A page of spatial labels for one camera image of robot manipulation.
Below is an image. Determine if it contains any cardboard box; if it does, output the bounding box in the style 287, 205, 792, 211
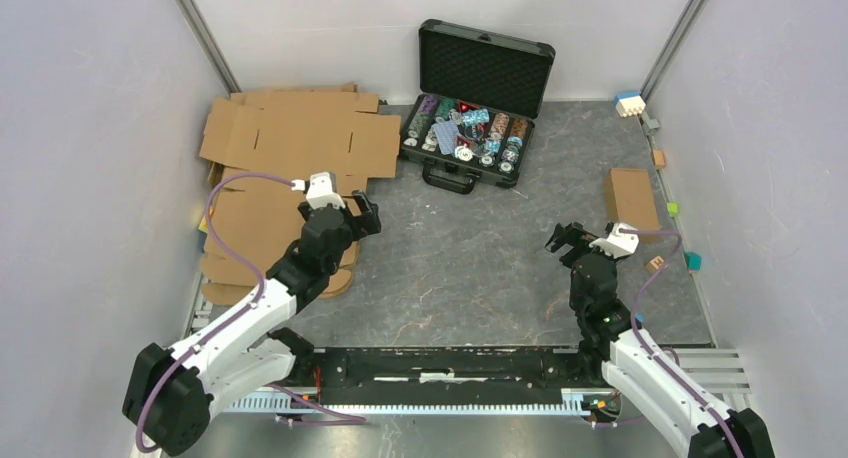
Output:
603, 168, 661, 231
200, 89, 401, 178

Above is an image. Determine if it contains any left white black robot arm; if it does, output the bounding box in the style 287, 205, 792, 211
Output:
122, 190, 381, 456

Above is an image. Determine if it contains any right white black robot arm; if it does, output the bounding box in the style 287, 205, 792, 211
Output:
545, 222, 775, 457

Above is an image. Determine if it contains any folded closed cardboard box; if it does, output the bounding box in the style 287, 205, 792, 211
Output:
603, 168, 661, 231

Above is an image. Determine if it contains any stack of flat cardboard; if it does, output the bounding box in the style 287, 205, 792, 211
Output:
200, 83, 368, 305

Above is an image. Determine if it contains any wooden letter block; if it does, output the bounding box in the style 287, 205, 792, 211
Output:
645, 255, 665, 274

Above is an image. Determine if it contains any teal small cube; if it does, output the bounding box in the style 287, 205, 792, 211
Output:
684, 251, 702, 273

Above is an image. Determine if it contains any small wooden cube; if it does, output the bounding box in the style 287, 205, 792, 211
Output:
652, 149, 667, 170

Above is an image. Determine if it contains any grey small block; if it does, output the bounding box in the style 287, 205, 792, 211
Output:
640, 117, 661, 136

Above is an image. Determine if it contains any blue white toy block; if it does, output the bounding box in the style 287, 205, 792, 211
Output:
613, 91, 646, 117

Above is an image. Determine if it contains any black poker chip case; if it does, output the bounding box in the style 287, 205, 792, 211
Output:
400, 19, 556, 194

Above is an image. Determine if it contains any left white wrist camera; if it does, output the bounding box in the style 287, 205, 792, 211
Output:
290, 171, 346, 210

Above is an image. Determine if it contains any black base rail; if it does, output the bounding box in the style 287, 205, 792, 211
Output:
278, 346, 613, 406

